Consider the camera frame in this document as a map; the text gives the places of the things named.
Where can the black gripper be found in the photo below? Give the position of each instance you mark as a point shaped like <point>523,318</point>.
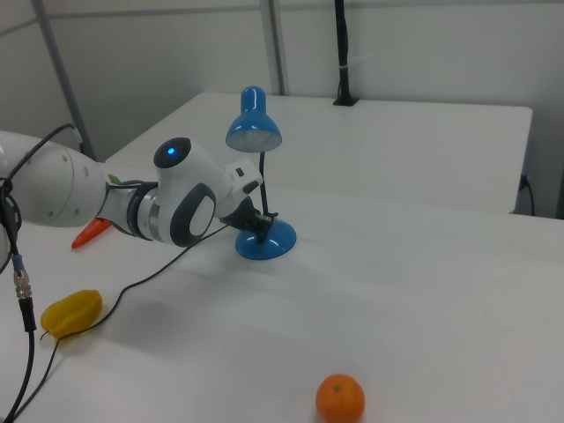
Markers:
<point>241,216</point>

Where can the blue desk lamp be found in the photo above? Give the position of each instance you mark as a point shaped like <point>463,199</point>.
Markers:
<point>282,238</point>

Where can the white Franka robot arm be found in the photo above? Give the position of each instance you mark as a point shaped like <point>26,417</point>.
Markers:
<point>53,189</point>

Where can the white rear table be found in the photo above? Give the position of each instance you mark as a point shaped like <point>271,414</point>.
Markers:
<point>396,145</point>

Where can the orange plastic carrot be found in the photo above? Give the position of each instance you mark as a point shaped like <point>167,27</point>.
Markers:
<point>90,233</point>

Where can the orange plastic tangerine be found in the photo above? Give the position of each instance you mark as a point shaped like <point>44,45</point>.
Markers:
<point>340,398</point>

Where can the black pole with clamp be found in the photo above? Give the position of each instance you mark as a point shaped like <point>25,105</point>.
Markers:
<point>343,53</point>

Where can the yellow plastic starfruit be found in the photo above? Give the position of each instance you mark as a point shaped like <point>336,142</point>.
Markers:
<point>72,313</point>

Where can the wide grey partition post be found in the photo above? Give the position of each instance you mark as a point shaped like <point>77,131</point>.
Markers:
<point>275,44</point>

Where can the slanted grey metal post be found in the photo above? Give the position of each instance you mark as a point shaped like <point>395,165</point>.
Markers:
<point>61,75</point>

